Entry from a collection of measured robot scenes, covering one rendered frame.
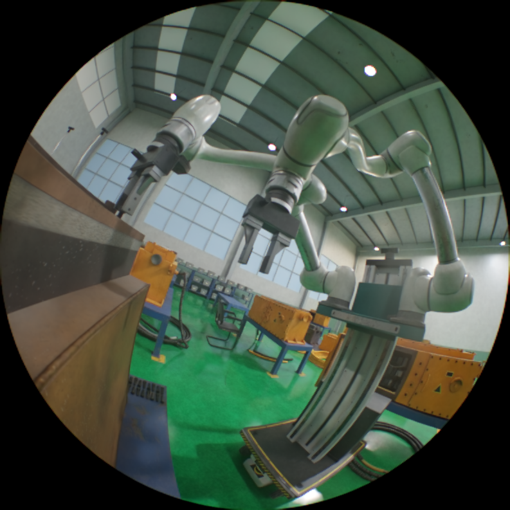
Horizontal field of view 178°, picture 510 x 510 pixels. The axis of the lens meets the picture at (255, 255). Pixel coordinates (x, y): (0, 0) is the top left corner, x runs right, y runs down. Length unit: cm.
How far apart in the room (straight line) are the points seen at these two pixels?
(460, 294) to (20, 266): 95
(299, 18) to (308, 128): 755
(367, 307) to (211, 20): 941
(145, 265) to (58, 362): 221
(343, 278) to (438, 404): 175
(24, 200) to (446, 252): 92
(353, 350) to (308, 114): 115
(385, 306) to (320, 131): 91
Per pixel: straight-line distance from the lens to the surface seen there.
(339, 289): 100
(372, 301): 106
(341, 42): 765
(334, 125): 35
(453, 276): 76
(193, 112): 46
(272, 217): 37
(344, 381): 119
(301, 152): 38
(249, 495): 151
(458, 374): 210
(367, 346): 112
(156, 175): 35
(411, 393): 212
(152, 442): 80
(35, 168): 17
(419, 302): 83
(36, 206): 18
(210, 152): 62
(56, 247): 22
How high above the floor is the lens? 135
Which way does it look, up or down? 11 degrees up
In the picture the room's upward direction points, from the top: 22 degrees clockwise
